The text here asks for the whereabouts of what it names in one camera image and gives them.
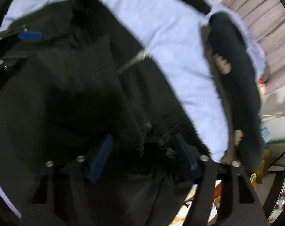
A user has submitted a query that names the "beige curtain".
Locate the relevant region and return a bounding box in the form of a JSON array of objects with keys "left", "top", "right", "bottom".
[{"left": 222, "top": 0, "right": 285, "bottom": 93}]

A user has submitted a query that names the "black zip jacket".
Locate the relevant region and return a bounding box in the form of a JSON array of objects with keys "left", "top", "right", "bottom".
[{"left": 0, "top": 0, "right": 208, "bottom": 225}]

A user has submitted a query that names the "dark navy folded garment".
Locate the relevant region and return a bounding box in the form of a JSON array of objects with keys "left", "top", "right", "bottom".
[{"left": 208, "top": 12, "right": 266, "bottom": 170}]

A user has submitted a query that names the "light blue bed quilt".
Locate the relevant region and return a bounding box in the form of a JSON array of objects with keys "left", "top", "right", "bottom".
[{"left": 0, "top": 0, "right": 267, "bottom": 163}]

